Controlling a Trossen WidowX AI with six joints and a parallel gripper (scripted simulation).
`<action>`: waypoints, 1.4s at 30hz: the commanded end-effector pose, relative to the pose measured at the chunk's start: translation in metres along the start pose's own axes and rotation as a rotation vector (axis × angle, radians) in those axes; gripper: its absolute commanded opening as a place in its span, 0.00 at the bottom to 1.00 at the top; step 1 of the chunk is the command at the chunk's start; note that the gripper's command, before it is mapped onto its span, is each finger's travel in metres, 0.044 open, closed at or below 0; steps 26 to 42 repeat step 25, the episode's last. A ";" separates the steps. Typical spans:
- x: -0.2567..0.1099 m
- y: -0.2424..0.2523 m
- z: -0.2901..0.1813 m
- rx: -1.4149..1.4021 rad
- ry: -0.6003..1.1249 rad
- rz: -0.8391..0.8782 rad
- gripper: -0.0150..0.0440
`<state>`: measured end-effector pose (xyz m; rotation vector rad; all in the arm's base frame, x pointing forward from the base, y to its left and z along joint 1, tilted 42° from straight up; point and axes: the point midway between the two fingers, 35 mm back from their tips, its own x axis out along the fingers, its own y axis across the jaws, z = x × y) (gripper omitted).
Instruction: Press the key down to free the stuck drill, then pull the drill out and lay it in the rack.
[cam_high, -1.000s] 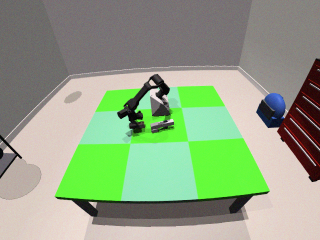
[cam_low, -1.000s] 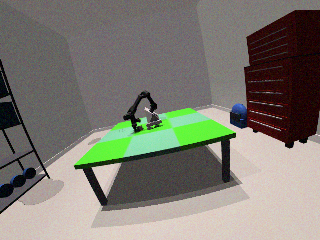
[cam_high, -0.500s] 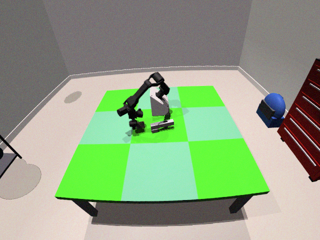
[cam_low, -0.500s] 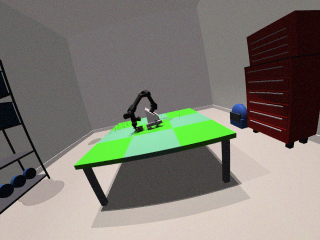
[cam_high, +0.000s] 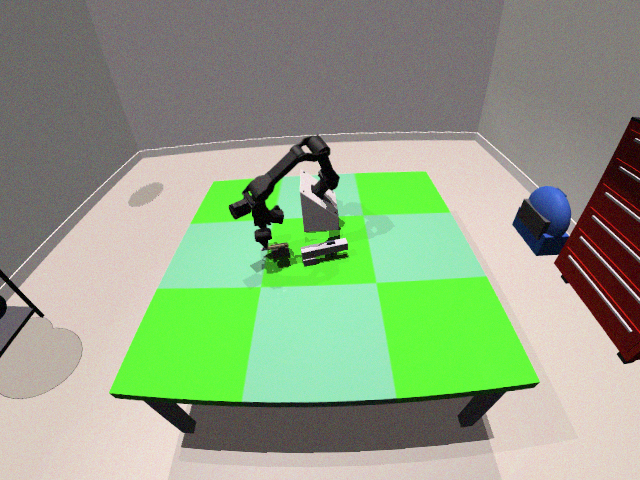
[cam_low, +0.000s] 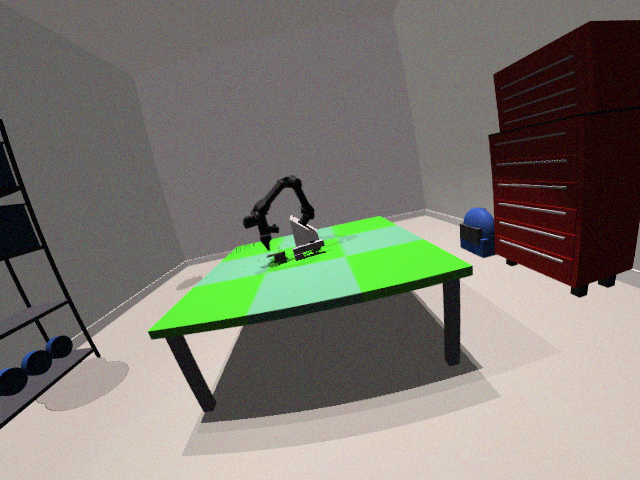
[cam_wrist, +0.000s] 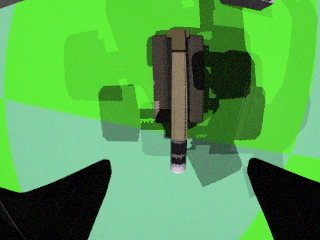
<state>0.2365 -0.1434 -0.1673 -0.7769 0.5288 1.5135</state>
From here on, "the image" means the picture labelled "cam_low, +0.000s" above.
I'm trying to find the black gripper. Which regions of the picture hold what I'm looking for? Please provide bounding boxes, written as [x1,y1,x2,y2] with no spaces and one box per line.
[258,222,271,251]

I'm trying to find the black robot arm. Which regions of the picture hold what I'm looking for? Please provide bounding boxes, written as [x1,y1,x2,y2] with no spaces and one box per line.
[243,175,314,234]

